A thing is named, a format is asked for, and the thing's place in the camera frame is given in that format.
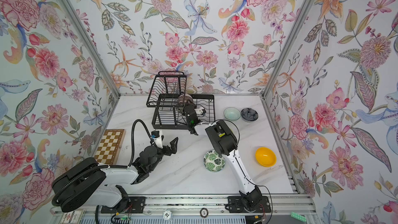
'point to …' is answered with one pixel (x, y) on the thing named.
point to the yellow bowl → (265, 156)
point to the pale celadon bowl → (231, 113)
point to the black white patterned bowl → (186, 101)
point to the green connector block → (298, 216)
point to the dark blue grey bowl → (249, 115)
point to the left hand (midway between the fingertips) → (173, 138)
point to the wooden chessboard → (110, 146)
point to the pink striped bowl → (184, 96)
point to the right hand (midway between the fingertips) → (184, 98)
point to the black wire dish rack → (172, 108)
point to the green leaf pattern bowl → (213, 162)
